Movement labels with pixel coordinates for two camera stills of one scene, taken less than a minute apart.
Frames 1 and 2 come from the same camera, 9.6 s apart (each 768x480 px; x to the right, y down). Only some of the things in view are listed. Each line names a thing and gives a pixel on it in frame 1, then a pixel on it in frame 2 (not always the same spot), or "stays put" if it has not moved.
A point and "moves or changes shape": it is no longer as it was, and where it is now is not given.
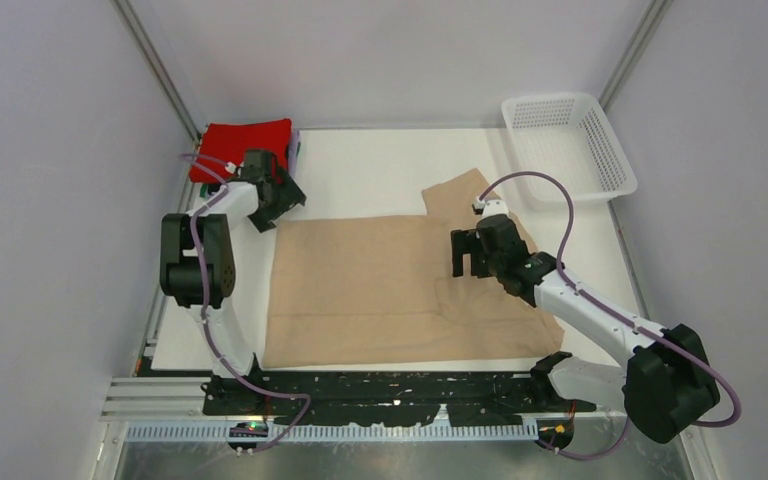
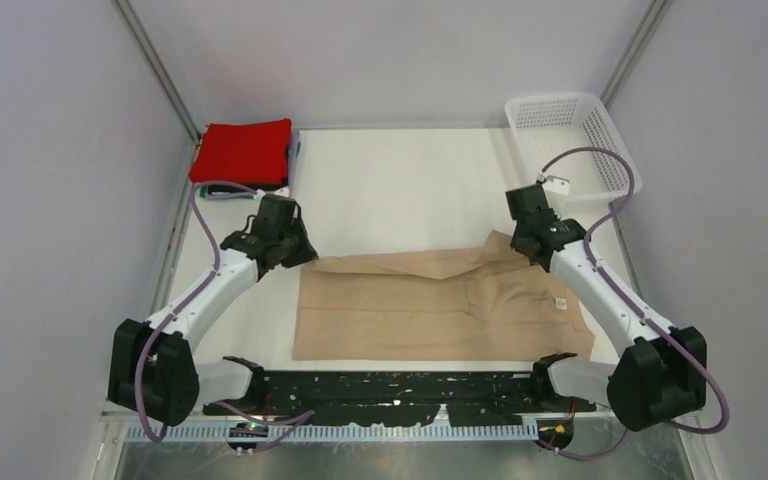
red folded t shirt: [229, 141] stays put
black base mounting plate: [378, 399] stays put
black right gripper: [465, 242] -> [512, 242]
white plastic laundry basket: [570, 136] stays put
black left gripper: [290, 197] -> [306, 253]
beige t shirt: [370, 289] moves or changes shape
